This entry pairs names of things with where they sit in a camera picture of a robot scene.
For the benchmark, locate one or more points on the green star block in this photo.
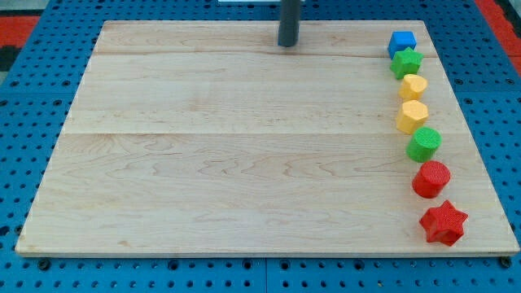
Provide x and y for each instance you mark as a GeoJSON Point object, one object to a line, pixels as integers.
{"type": "Point", "coordinates": [404, 62]}

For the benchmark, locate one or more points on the green cylinder block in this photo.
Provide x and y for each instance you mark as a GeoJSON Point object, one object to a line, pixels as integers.
{"type": "Point", "coordinates": [423, 144]}

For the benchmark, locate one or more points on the blue cube block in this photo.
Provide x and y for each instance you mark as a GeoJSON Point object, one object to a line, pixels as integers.
{"type": "Point", "coordinates": [399, 41]}

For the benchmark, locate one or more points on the yellow hexagon block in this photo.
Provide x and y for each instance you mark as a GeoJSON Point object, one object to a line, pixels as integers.
{"type": "Point", "coordinates": [411, 116]}

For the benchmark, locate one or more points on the yellow heart block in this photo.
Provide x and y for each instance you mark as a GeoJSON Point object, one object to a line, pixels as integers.
{"type": "Point", "coordinates": [412, 87]}

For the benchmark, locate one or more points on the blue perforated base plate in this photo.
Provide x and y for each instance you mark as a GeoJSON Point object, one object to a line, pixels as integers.
{"type": "Point", "coordinates": [38, 90]}

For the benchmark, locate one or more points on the red star block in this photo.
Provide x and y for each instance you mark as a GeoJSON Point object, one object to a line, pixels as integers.
{"type": "Point", "coordinates": [443, 224]}

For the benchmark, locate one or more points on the light wooden board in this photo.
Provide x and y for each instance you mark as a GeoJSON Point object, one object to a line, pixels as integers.
{"type": "Point", "coordinates": [208, 139]}

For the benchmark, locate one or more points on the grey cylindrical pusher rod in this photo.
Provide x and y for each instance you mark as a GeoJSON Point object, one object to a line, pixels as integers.
{"type": "Point", "coordinates": [289, 23]}

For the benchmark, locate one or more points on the red cylinder block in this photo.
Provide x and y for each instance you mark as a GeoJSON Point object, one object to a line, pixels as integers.
{"type": "Point", "coordinates": [431, 179]}

